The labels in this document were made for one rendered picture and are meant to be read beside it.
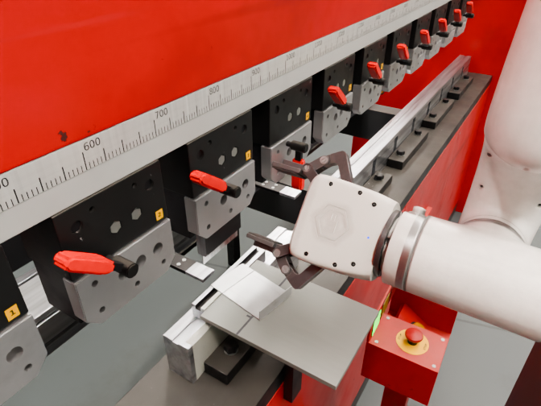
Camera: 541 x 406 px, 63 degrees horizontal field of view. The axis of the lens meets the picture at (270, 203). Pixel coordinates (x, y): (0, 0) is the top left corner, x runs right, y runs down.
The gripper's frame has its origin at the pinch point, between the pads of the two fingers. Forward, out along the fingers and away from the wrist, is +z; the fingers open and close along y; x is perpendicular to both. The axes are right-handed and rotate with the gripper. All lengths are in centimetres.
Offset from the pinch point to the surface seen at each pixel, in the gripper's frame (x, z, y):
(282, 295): 25.9, 4.5, 14.2
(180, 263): 25.0, 27.1, 16.5
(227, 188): 4.0, 9.2, -0.1
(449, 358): 164, -23, 33
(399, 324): 62, -12, 15
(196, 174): -3.0, 9.9, -0.3
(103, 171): -14.6, 12.8, 3.1
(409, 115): 114, 15, -50
